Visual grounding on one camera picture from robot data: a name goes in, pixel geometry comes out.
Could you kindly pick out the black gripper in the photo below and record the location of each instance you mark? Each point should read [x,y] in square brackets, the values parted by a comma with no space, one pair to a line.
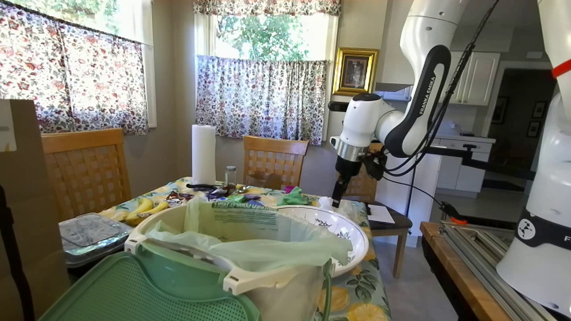
[349,165]

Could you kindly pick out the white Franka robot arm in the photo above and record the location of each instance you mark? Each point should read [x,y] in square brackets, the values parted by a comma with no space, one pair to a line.
[545,197]

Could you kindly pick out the green bin lid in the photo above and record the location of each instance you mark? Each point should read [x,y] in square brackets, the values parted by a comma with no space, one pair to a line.
[137,291]

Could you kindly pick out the bright green item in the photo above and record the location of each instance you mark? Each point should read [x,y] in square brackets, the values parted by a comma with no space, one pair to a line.
[296,197]

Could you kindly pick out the white paper sheet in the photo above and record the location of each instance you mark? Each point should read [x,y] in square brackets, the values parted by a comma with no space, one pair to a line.
[379,214]

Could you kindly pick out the small dark side table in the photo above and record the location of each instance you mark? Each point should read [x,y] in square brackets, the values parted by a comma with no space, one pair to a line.
[396,229]

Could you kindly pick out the small glass shaker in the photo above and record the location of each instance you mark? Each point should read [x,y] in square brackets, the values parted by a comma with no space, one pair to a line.
[231,175]

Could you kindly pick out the gold framed picture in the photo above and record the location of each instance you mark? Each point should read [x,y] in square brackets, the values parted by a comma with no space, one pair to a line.
[356,72]

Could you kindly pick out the floral window curtain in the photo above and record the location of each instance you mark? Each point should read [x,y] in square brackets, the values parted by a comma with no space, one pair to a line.
[73,77]
[262,95]

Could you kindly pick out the white paper towel roll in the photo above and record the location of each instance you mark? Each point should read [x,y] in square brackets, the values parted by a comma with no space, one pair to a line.
[205,154]

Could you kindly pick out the wooden workbench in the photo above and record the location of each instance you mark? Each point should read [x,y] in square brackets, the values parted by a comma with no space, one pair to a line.
[458,273]

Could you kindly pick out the floral curtain valance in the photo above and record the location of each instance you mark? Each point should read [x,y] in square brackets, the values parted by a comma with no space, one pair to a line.
[269,6]

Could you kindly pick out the plastic container with blue cloth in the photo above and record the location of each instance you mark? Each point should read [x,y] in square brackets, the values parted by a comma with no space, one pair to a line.
[90,234]

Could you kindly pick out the brown cardboard box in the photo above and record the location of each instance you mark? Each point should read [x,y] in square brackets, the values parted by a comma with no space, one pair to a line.
[28,225]

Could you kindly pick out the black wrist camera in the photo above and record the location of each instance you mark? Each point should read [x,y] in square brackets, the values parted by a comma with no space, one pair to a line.
[376,166]

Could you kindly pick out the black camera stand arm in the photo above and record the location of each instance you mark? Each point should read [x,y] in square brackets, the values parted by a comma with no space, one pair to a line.
[465,156]

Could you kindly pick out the aluminium rail base plate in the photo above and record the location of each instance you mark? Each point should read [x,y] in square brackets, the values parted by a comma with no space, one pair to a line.
[494,261]

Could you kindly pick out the white wall cabinets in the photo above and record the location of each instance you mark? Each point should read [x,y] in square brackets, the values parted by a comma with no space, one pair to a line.
[476,77]

